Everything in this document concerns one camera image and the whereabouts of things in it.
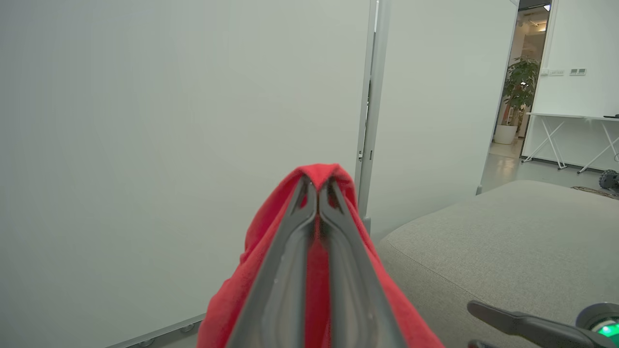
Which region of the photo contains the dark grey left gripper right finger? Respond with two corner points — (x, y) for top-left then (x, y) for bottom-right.
(318, 177), (408, 348)

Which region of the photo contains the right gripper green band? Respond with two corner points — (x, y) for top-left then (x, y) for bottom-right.
(467, 300), (619, 348)

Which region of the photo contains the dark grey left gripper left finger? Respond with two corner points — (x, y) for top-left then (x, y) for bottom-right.
(226, 175), (318, 348)

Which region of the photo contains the red garment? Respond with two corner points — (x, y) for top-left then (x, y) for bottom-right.
(196, 163), (445, 348)

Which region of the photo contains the grey fabric sofa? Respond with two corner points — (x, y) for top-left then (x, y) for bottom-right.
(375, 180), (619, 348)

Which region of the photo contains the white partition panel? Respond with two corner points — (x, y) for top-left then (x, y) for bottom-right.
(357, 0), (521, 242)
(0, 0), (379, 348)

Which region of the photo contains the white trestle table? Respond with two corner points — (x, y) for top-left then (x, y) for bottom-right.
(521, 112), (619, 174)

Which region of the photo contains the white plant pot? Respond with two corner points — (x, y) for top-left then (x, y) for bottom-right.
(493, 124), (518, 145)

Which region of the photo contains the green potted plant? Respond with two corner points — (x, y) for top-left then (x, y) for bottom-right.
(502, 57), (541, 127)

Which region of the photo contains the thin floor cable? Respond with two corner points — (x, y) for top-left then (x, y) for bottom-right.
(571, 186), (619, 200)

